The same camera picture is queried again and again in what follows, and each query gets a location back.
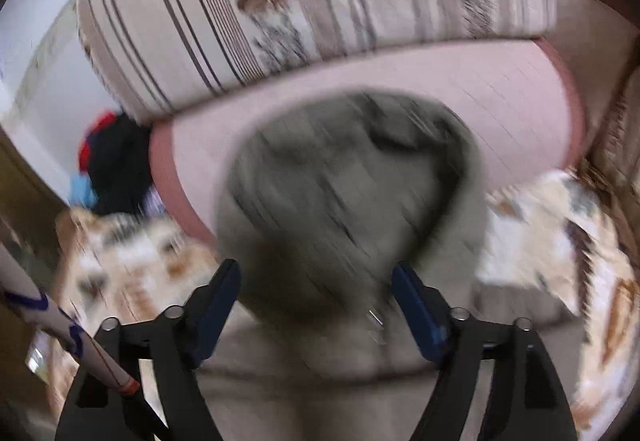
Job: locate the red garment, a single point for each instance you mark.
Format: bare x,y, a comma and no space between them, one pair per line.
97,136

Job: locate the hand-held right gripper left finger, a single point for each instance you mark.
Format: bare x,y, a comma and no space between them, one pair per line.
216,316

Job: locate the leaf print plush blanket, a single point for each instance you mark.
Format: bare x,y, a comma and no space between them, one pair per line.
150,246

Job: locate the light blue cloth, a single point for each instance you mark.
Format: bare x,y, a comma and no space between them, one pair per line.
82,191

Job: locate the black garment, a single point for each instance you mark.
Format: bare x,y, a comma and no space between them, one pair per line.
122,166

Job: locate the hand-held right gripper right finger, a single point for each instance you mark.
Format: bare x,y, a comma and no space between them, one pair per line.
417,316

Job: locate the olive grey quilted jacket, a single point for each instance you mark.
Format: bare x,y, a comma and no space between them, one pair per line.
340,201

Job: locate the pink quilted cushion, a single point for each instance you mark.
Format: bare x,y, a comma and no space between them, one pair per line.
500,111

